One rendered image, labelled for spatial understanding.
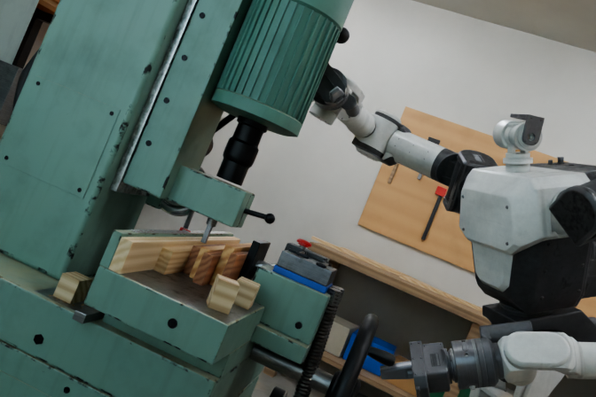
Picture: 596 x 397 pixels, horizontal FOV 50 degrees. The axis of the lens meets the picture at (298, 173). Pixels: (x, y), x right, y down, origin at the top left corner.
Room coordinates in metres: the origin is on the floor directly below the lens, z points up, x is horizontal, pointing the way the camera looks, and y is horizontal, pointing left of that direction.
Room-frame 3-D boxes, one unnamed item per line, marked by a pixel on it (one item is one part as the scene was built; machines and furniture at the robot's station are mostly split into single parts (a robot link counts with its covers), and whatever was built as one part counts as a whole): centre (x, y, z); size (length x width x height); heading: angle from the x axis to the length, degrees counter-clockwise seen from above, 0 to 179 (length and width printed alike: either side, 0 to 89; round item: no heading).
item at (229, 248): (1.18, 0.04, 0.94); 0.18 x 0.02 x 0.07; 169
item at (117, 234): (1.21, 0.15, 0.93); 0.60 x 0.02 x 0.06; 169
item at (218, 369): (1.18, 0.06, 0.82); 0.40 x 0.21 x 0.04; 169
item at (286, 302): (1.16, -0.08, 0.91); 0.15 x 0.14 x 0.09; 169
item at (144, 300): (1.18, 0.01, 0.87); 0.61 x 0.30 x 0.06; 169
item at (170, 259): (1.29, 0.09, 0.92); 0.55 x 0.02 x 0.04; 169
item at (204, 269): (1.17, 0.06, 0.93); 0.22 x 0.02 x 0.05; 169
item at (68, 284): (1.05, 0.27, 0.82); 0.04 x 0.03 x 0.04; 169
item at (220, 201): (1.20, 0.13, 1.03); 0.14 x 0.07 x 0.09; 79
